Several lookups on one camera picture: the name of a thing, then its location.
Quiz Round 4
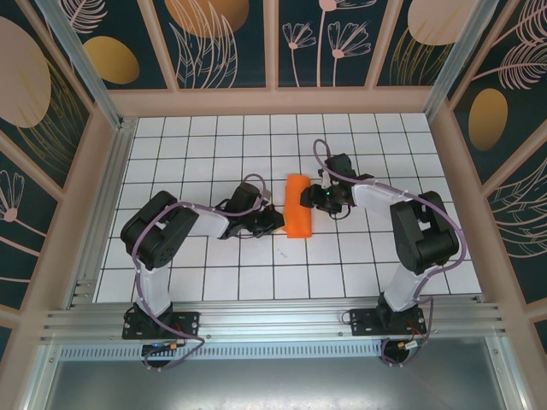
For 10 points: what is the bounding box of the aluminium side rail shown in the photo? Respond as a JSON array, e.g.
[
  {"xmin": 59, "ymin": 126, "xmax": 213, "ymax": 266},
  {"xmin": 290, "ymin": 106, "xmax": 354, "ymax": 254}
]
[{"xmin": 66, "ymin": 119, "xmax": 138, "ymax": 308}]

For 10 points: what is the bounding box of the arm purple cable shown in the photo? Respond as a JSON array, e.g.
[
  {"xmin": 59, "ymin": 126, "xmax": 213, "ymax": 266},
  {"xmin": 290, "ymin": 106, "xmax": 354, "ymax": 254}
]
[
  {"xmin": 132, "ymin": 173, "xmax": 274, "ymax": 372},
  {"xmin": 313, "ymin": 138, "xmax": 467, "ymax": 368}
]

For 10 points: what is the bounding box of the grey metal sheet shelf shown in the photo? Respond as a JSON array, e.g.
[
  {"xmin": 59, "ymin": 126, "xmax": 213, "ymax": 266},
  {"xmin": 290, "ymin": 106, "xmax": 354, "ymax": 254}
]
[{"xmin": 25, "ymin": 337, "xmax": 525, "ymax": 410}]

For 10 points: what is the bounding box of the slotted grey cable duct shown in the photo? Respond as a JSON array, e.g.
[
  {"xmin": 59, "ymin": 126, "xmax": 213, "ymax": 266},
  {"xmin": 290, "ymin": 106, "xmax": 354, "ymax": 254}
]
[{"xmin": 59, "ymin": 344, "xmax": 385, "ymax": 360}]

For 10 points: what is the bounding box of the orange paper sheet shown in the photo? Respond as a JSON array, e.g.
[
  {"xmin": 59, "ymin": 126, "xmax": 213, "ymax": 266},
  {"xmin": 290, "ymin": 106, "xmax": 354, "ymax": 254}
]
[{"xmin": 283, "ymin": 173, "xmax": 314, "ymax": 240}]

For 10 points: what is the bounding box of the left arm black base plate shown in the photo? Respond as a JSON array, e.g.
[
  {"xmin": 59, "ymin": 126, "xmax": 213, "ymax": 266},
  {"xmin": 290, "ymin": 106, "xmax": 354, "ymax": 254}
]
[{"xmin": 122, "ymin": 310, "xmax": 201, "ymax": 341}]

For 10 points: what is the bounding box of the long aluminium mounting rail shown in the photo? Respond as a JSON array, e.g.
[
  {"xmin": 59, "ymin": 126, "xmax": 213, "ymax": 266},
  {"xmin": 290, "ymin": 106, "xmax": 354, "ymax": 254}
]
[{"xmin": 40, "ymin": 302, "xmax": 508, "ymax": 343}]

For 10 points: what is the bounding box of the aluminium corner post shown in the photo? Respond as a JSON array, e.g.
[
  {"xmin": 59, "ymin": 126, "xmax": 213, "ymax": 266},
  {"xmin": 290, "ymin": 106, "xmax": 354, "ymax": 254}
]
[
  {"xmin": 33, "ymin": 0, "xmax": 129, "ymax": 132},
  {"xmin": 421, "ymin": 0, "xmax": 501, "ymax": 119}
]

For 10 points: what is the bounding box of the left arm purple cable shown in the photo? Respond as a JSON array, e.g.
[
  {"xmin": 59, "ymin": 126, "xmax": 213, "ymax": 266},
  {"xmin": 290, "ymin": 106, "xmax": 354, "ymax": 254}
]
[{"xmin": 132, "ymin": 173, "xmax": 274, "ymax": 372}]

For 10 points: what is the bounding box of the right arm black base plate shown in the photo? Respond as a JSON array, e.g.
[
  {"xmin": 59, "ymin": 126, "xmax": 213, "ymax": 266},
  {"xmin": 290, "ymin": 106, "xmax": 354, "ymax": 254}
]
[{"xmin": 349, "ymin": 307, "xmax": 427, "ymax": 337}]

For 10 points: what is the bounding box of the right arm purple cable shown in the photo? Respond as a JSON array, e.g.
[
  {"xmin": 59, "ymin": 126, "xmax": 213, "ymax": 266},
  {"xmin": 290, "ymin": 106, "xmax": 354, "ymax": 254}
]
[{"xmin": 313, "ymin": 138, "xmax": 467, "ymax": 368}]

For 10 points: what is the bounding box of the aluminium frame leg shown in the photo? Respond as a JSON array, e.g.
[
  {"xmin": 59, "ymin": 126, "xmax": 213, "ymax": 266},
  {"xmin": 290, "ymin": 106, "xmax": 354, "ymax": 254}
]
[
  {"xmin": 23, "ymin": 343, "xmax": 63, "ymax": 410},
  {"xmin": 486, "ymin": 337, "xmax": 526, "ymax": 410}
]

